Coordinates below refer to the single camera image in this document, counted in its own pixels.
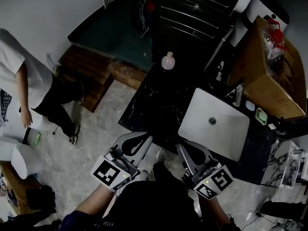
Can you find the person's right forearm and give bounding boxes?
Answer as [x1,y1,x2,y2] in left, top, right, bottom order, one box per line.
[199,196,232,224]

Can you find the black and white wire bundle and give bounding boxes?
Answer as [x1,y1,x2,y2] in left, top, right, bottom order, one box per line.
[138,0,154,39]

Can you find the large cardboard box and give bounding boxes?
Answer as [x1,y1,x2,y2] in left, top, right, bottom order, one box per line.
[227,15,308,121]

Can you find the black marble vanity table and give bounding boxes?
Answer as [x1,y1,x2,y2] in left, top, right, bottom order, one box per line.
[118,56,275,185]

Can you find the person's dark clothing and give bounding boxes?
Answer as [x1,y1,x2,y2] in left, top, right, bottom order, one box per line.
[59,162,241,231]

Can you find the person's left forearm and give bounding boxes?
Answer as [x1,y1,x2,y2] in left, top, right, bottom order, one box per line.
[76,185,116,217]

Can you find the marble-pattern box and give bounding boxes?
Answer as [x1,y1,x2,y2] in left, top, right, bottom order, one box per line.
[261,141,308,190]

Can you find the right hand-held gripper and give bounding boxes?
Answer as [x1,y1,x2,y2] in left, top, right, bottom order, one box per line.
[177,140,234,201]

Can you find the black bag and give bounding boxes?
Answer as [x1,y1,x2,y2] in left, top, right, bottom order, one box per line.
[25,185,57,214]

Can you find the worn wooden plank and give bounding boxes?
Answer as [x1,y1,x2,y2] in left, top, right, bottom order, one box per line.
[108,61,148,90]

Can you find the wooden slat pallet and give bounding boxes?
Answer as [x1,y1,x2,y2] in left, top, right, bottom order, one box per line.
[59,44,114,113]

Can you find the green soap dish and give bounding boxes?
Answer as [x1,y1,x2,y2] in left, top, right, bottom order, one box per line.
[255,107,269,126]

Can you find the white black-topped appliance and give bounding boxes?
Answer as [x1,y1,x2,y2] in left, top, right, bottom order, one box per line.
[245,0,289,31]

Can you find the white sink basin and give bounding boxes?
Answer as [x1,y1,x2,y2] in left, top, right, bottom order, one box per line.
[178,88,251,163]

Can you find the chrome faucet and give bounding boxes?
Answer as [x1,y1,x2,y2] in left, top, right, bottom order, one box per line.
[231,84,244,107]

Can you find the person's right shoe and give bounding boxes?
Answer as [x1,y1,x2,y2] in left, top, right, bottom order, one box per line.
[156,149,169,163]

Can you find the grey drain hose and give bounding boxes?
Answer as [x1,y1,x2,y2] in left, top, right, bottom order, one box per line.
[204,27,234,72]

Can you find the white hose fitting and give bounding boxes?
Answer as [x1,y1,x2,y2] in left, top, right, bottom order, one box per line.
[216,61,226,82]

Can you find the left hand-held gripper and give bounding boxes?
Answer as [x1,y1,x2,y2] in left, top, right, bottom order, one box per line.
[90,131,154,193]

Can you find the small pink bottle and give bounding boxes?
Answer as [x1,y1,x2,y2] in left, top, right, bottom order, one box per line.
[161,51,176,71]

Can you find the small cardboard box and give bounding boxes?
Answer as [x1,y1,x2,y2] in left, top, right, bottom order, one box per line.
[0,162,41,214]

